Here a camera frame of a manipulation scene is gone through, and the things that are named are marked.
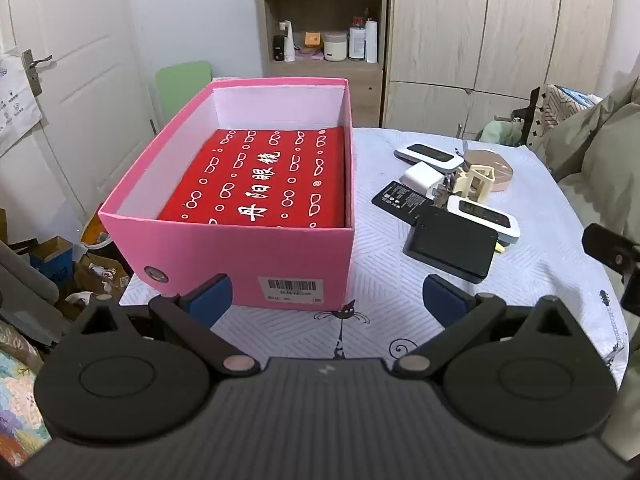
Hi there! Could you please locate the white bottle dark cap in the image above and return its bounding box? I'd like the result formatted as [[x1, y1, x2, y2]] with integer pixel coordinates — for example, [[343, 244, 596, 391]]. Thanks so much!
[[348, 16, 366, 62]]

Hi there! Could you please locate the white jar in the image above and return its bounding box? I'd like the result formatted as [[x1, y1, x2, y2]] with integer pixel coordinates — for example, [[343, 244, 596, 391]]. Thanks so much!
[[322, 31, 349, 62]]

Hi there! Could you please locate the black phone battery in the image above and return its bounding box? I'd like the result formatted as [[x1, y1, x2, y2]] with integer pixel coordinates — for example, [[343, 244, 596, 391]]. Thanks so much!
[[371, 179, 435, 221]]

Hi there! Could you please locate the trash bin with orange bag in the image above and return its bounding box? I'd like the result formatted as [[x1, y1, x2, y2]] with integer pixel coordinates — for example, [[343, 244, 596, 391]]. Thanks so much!
[[80, 201, 120, 251]]

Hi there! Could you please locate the white printed tote bag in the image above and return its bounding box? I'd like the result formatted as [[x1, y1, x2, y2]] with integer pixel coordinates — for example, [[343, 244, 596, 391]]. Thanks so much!
[[0, 51, 45, 157]]

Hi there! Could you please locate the white tube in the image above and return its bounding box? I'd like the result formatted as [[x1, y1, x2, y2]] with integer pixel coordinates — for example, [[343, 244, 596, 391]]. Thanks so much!
[[283, 20, 297, 64]]

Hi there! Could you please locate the metal door handle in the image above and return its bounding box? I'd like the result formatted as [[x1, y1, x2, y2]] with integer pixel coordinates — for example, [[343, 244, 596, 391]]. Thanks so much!
[[21, 49, 53, 96]]

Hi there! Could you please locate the black hard drive case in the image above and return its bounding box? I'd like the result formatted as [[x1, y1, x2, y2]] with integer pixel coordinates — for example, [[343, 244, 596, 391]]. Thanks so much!
[[403, 206, 500, 283]]

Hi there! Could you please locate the floral blanket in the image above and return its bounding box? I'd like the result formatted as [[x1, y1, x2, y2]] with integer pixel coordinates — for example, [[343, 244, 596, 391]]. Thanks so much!
[[0, 320, 53, 468]]

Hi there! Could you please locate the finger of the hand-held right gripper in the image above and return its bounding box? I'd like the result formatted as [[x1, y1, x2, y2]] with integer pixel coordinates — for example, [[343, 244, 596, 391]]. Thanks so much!
[[581, 223, 640, 317]]

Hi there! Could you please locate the olive jacket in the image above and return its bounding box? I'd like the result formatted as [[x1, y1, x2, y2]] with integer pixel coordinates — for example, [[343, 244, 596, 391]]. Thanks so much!
[[542, 76, 640, 241]]

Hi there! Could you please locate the light wooden wardrobe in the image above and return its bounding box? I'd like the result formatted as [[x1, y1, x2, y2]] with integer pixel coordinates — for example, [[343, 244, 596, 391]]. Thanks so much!
[[380, 0, 618, 141]]

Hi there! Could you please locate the pink round case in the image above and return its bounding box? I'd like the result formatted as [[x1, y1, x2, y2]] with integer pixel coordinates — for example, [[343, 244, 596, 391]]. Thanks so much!
[[462, 149, 516, 194]]

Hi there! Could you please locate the grey chair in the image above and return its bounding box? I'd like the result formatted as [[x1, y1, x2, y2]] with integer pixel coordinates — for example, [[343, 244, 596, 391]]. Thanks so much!
[[0, 237, 68, 348]]

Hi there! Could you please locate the cream hair claw clip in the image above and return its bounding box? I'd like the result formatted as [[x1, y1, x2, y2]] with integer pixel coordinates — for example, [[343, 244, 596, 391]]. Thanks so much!
[[451, 164, 497, 205]]

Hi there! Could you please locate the open cardboard box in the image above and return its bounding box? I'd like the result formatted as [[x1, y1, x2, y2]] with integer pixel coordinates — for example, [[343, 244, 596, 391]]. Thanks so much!
[[75, 252, 132, 306]]

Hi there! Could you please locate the pink cardboard box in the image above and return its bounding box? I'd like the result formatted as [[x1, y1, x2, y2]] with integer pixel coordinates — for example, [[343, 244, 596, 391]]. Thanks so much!
[[97, 77, 357, 311]]

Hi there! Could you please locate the red printed cloth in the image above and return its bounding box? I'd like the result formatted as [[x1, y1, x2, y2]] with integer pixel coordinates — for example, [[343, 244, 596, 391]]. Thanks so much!
[[156, 127, 347, 228]]

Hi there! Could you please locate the black cream patterned bag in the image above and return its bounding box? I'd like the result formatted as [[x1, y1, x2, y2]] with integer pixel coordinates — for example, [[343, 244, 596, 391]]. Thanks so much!
[[529, 83, 603, 153]]

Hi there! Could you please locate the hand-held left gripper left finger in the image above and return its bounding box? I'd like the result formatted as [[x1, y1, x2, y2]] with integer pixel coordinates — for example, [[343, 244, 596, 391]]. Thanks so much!
[[72, 273, 261, 378]]

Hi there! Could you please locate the white pocket router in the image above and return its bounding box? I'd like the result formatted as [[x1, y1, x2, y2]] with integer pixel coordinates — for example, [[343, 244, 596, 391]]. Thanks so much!
[[393, 143, 466, 170], [446, 195, 521, 247]]

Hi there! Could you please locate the light green cloth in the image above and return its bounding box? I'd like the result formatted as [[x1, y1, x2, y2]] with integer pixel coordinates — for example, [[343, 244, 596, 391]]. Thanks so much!
[[477, 116, 525, 147]]

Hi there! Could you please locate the white charger plug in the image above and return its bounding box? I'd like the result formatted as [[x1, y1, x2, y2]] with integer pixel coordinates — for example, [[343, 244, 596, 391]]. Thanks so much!
[[403, 161, 446, 196]]

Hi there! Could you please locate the green folding board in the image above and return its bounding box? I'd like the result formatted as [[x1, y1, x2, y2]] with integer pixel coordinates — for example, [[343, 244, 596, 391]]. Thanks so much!
[[154, 61, 215, 133]]

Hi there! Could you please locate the metal key ring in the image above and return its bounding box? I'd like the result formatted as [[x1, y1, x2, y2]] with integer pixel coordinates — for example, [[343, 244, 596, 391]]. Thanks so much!
[[432, 172, 458, 208]]

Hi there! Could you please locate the wooden shelf unit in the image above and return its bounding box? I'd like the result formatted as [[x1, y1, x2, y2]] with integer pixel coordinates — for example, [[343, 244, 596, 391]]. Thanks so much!
[[251, 0, 390, 130]]

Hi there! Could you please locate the blue cardboard box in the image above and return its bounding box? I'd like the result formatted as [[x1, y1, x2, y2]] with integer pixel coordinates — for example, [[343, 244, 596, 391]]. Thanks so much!
[[28, 236, 75, 288]]

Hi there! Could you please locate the white door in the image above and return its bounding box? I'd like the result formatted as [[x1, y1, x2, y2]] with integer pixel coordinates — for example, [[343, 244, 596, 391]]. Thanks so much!
[[0, 0, 161, 241]]

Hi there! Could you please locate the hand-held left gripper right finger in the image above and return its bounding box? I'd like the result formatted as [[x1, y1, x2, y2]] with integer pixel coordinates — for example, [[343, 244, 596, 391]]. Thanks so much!
[[392, 275, 576, 381]]

